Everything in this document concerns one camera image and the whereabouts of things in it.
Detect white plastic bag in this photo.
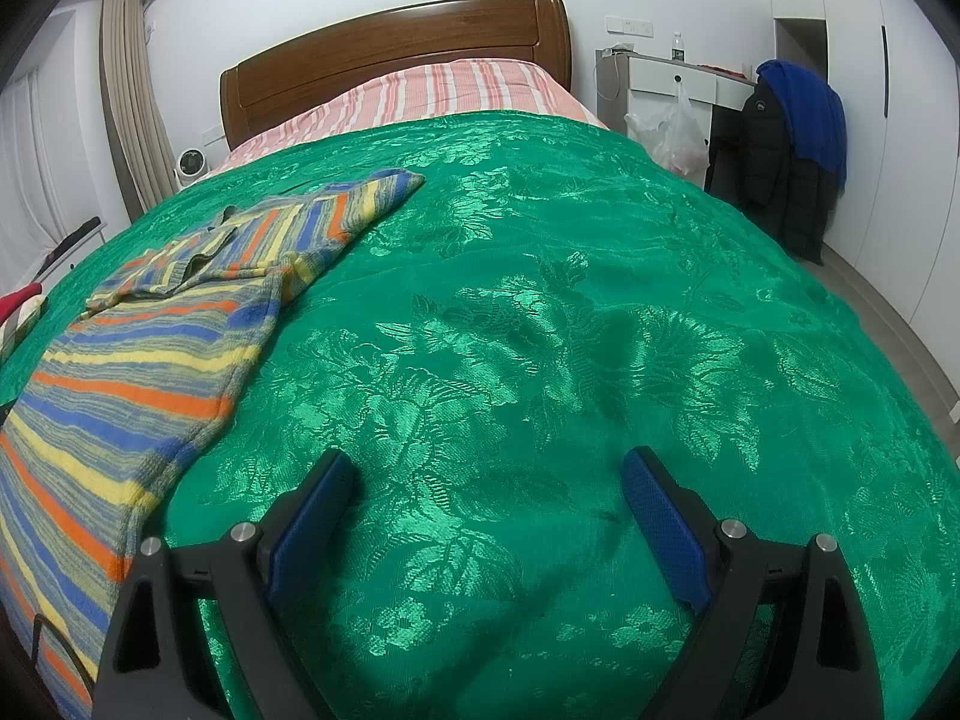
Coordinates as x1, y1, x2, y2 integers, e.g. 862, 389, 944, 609
625, 79, 710, 177

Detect pink striped bed sheet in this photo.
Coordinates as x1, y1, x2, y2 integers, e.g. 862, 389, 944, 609
214, 58, 610, 177

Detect white desk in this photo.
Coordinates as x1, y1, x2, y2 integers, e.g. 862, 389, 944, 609
596, 47, 758, 192

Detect blue cloth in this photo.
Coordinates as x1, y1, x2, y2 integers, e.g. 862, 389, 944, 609
755, 58, 847, 179

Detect striped folded cloth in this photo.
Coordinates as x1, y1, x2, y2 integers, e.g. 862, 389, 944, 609
0, 296, 50, 362

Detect beige curtain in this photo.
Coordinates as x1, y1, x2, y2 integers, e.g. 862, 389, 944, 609
101, 0, 175, 222

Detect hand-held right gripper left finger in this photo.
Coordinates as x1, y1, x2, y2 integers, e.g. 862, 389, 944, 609
90, 450, 355, 720

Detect red knit cloth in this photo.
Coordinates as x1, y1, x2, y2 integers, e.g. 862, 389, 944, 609
0, 283, 44, 323

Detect black cable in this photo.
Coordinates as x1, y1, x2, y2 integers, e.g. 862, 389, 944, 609
30, 613, 100, 692

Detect small white fan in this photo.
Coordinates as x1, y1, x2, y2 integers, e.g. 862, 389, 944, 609
171, 148, 213, 190

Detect green floral bedspread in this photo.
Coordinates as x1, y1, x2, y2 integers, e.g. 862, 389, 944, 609
0, 111, 960, 720

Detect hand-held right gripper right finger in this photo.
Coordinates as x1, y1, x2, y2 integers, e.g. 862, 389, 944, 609
622, 446, 886, 720

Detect wooden headboard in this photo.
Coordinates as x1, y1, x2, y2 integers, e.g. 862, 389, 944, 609
219, 0, 575, 152

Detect white window blinds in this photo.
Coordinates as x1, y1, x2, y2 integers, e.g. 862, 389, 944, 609
0, 67, 113, 293

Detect black item on shelf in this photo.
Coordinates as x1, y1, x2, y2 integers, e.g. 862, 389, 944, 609
37, 216, 103, 272

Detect striped knit sweater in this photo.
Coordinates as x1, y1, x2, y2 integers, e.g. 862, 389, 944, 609
0, 169, 427, 720

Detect black puffer jacket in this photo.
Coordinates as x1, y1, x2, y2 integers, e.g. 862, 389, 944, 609
731, 82, 841, 265

